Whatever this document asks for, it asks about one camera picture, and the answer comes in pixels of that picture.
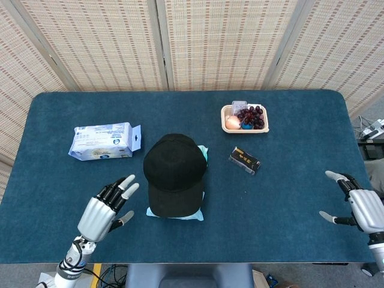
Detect black baseball cap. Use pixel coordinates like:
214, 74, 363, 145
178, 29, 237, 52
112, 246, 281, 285
143, 133, 208, 219

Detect pale orange onion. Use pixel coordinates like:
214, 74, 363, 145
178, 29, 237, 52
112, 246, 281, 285
224, 115, 242, 130

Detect bamboo folding screen panel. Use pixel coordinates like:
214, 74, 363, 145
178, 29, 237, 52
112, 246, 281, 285
265, 0, 384, 116
11, 0, 169, 92
155, 0, 298, 92
0, 0, 70, 193

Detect tangled floor cables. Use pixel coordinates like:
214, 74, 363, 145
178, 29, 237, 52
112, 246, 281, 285
98, 263, 128, 288

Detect small green wipes pack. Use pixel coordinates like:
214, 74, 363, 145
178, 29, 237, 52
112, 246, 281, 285
197, 144, 210, 168

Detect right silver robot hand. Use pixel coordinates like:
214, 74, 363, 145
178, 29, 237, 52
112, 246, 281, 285
319, 170, 384, 234

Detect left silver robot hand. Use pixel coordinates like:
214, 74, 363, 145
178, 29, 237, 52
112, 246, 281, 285
77, 174, 140, 243

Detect black equipment frame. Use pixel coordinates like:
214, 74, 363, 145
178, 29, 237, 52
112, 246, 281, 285
357, 139, 384, 161

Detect purple grape bunch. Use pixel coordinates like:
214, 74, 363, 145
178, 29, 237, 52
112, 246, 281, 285
236, 105, 265, 130

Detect white power strip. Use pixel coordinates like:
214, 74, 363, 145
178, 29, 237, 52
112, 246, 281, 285
359, 119, 384, 139

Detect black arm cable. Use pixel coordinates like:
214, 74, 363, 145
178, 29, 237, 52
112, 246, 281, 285
61, 239, 103, 283

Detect clear plastic small container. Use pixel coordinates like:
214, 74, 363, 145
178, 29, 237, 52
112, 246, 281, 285
231, 100, 249, 115

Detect large blue white tissue pack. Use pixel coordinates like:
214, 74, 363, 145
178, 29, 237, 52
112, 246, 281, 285
68, 121, 142, 162

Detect light blue cartoon wipes pack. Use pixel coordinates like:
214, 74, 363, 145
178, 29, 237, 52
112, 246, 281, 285
146, 191, 206, 222

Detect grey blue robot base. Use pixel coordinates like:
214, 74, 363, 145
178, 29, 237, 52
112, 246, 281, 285
125, 263, 254, 288

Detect cardboard box on floor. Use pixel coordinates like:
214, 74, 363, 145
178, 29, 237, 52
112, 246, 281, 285
251, 269, 271, 288

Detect grey fabric bundle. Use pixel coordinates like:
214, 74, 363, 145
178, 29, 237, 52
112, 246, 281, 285
364, 158, 384, 200

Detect black box with gold print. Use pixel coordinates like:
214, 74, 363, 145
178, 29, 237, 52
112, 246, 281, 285
228, 146, 262, 176

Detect beige food tray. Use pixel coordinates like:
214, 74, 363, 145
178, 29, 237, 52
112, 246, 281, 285
220, 104, 270, 134

